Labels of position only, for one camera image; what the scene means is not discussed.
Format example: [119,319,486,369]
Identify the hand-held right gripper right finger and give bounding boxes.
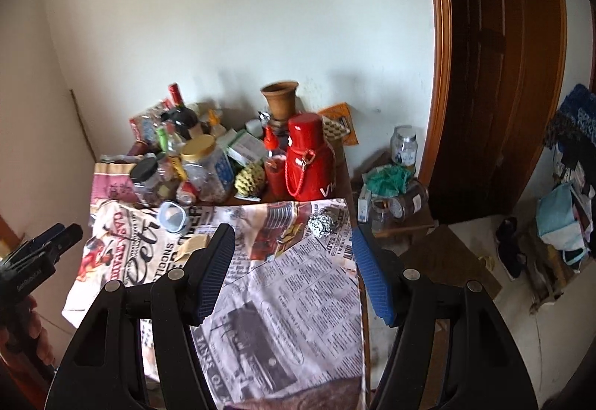
[351,228,541,410]

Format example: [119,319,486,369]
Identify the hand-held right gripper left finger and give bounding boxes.
[44,224,236,410]

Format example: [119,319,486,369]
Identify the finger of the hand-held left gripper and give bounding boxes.
[28,225,67,250]
[45,225,84,260]

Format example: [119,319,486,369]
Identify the foil ball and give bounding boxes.
[307,211,337,238]

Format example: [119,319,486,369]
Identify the person's left hand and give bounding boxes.
[28,297,56,369]

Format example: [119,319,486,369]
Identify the beige paper scrap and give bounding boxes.
[174,235,208,267]

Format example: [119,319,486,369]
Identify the small clear jar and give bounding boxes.
[370,198,397,234]

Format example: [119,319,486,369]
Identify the clear plastic container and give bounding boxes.
[158,200,190,235]

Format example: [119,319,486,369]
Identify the brown cardboard sheet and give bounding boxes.
[399,224,504,314]

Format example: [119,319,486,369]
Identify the pink printed bag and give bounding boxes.
[93,161,141,209]

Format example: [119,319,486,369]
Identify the newspaper print tablecloth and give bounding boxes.
[63,198,368,410]

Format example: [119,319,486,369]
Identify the lying glass jar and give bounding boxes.
[386,181,429,218]

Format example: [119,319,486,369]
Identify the green cloth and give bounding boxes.
[363,165,413,197]

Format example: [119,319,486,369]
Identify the green bumpy fruit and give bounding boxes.
[234,161,267,199]

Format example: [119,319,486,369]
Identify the gold lidded plastic jar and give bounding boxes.
[179,134,234,201]

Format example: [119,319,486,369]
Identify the black lidded jar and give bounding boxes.
[129,157,173,206]

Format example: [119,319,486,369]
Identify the red sauce bottle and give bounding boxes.
[263,126,292,199]

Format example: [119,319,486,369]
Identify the clear liquor bottle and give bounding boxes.
[163,133,187,181]

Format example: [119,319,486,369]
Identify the white carton boxes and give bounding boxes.
[228,128,264,167]

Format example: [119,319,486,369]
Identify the red thermos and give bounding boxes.
[285,113,337,202]

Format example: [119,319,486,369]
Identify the upright glass jar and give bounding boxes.
[390,126,419,169]

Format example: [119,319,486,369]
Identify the black shoe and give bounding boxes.
[496,217,530,281]

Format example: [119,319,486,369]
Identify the clear snack bag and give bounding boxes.
[129,105,173,146]

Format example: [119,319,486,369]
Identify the orange checkered packet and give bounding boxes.
[321,103,359,146]

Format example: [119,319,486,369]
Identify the red capped wine bottle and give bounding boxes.
[165,83,199,139]

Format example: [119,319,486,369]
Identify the brown clay vase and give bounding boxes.
[261,82,299,120]

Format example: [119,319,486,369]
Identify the light blue bag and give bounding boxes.
[535,182,588,253]

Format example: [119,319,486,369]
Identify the dark wooden door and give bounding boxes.
[421,0,569,225]

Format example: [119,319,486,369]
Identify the blue patterned cloth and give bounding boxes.
[545,84,596,151]

